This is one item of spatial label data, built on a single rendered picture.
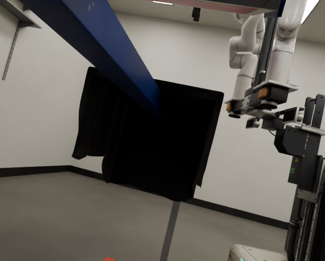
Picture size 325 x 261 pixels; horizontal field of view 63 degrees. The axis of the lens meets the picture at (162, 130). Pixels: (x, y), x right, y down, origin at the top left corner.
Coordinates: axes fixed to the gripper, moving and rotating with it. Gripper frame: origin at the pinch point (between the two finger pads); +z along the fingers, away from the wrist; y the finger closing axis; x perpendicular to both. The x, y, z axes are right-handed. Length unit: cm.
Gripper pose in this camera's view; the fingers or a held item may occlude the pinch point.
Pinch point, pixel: (195, 17)
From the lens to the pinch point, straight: 160.8
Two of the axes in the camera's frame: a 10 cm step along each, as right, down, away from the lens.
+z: -1.8, 9.6, 2.2
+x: -9.6, -2.1, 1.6
